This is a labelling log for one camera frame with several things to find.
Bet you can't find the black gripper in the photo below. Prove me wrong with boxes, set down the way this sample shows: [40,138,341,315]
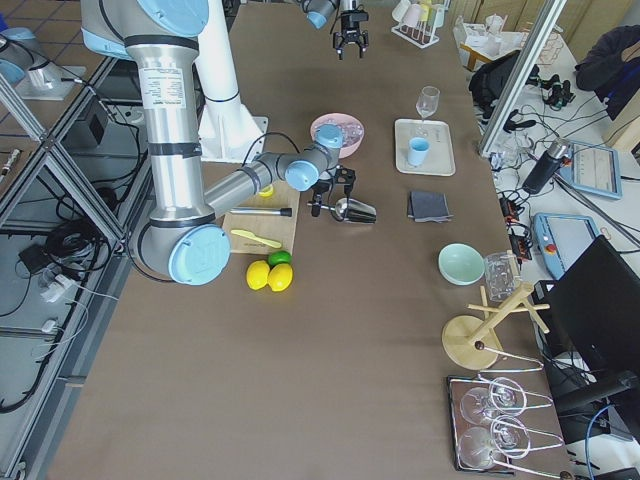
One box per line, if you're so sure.
[308,167,356,217]
[331,0,369,60]

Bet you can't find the metal ice scoop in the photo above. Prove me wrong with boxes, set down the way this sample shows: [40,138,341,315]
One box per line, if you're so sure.
[307,197,377,224]

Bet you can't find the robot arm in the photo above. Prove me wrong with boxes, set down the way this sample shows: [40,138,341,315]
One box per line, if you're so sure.
[297,0,369,60]
[81,1,343,285]

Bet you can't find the clear ice cubes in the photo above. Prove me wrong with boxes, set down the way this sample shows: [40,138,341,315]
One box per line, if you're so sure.
[320,116,364,148]

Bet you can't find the pink plastic cup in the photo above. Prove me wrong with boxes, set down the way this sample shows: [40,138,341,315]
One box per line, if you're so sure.
[394,0,422,28]

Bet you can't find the light blue cup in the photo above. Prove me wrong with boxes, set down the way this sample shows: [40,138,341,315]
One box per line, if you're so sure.
[407,137,430,167]

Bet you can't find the pink bowl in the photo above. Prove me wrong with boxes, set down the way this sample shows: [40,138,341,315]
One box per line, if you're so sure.
[310,112,365,159]

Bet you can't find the lemon half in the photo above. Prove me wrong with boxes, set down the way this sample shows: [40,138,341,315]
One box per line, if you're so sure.
[258,185,275,198]

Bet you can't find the wooden cutting board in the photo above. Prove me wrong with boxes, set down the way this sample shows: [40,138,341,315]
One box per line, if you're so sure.
[222,181,300,255]

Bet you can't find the grey folded cloth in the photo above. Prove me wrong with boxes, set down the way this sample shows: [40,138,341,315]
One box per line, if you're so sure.
[407,191,452,223]

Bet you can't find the cream serving tray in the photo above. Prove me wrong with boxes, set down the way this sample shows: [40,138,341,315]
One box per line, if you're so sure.
[394,119,456,176]

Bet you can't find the wine glass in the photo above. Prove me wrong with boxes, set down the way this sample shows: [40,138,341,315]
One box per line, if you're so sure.
[412,86,440,137]

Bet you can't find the green lime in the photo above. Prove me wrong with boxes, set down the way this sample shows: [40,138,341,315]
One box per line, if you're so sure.
[267,250,292,267]

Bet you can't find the yellow plastic knife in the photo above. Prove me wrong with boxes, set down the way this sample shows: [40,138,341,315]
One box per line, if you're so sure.
[230,229,282,249]

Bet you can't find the yellow lemon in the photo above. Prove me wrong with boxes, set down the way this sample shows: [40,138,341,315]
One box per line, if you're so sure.
[267,263,293,292]
[245,260,271,290]

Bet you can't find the green bowl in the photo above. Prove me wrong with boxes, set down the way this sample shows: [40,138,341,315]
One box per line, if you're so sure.
[438,243,485,286]

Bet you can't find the glass mug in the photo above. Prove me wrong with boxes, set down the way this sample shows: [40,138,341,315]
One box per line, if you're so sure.
[484,251,520,302]

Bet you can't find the black water bottle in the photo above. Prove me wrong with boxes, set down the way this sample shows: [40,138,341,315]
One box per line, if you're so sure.
[523,138,571,194]

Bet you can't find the wooden glass stand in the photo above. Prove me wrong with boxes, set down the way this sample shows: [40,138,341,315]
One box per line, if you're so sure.
[442,282,550,372]

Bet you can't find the blue teach pendant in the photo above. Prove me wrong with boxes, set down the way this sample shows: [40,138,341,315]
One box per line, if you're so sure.
[559,141,623,200]

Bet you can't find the black monitor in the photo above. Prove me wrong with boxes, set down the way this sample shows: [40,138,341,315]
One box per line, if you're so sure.
[548,236,639,373]

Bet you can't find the white wire cup rack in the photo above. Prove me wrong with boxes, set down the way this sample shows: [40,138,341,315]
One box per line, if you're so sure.
[391,0,449,49]

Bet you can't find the aluminium frame post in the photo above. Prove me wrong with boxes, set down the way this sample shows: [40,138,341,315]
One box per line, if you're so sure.
[478,0,566,158]

